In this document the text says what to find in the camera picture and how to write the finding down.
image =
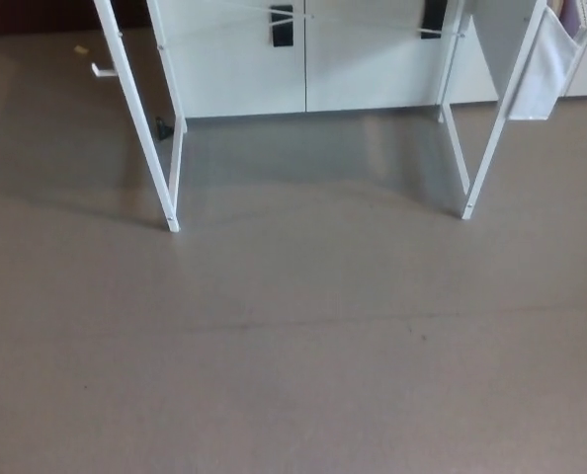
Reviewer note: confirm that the white desk side hook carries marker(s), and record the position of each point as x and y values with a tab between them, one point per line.
101	72

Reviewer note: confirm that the small black floor object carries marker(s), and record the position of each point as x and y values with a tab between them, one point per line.
163	128

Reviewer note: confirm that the white cabinet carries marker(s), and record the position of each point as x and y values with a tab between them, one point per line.
244	74

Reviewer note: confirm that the white fabric side pocket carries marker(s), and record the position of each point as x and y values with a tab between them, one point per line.
540	74

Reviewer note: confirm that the papers in side pocket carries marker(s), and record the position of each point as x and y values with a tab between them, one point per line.
572	15

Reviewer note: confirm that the white metal desk frame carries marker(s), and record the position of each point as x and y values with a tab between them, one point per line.
145	123

